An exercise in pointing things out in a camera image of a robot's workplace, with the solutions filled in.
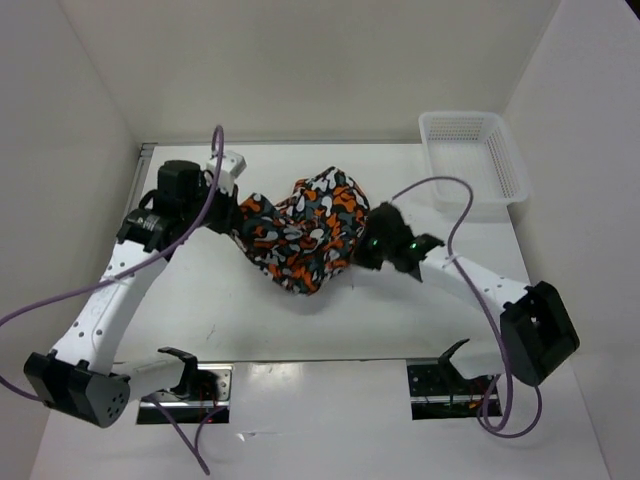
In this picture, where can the orange camouflage shorts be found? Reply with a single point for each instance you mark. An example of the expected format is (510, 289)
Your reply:
(307, 239)

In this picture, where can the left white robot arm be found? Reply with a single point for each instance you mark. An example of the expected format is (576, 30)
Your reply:
(79, 377)

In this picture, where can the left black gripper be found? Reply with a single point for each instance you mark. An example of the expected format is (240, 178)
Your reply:
(232, 213)

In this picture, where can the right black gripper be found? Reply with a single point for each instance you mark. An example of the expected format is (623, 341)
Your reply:
(360, 254)

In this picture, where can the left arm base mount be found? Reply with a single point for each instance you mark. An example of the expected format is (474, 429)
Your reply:
(207, 401)

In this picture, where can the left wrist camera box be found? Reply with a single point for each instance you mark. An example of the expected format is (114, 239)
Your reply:
(227, 172)

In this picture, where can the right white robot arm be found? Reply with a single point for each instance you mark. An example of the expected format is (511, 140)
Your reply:
(535, 332)

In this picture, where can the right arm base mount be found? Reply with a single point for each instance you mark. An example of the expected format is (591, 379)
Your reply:
(439, 392)

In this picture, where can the white plastic basket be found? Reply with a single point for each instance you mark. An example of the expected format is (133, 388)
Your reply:
(478, 148)

